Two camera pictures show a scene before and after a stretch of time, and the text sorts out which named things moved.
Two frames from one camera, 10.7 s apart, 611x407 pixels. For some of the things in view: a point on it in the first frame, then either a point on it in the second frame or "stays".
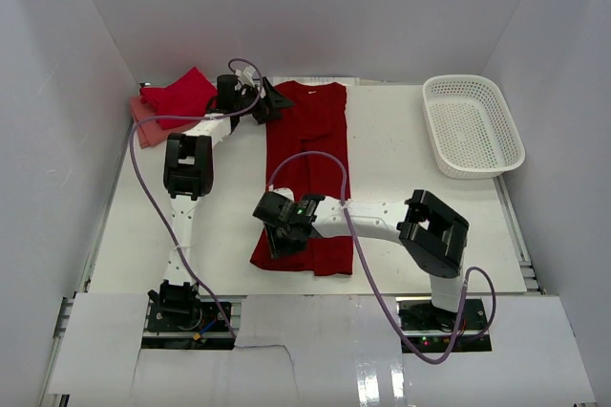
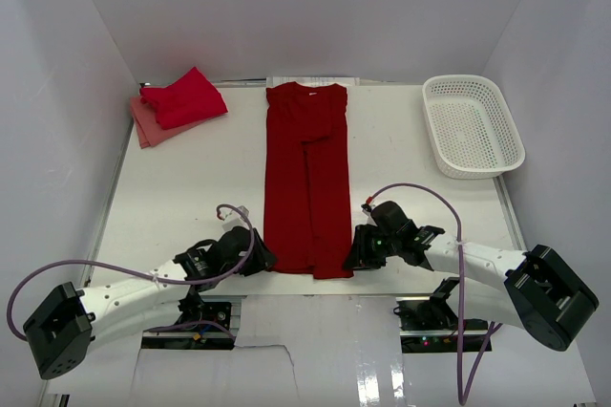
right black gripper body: (278, 237) to (358, 248)
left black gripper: (263, 104) to (261, 258)
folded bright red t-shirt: (191, 95) stays
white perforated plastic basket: (472, 132) stays
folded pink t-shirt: (149, 132) stays
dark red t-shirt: (307, 151) stays
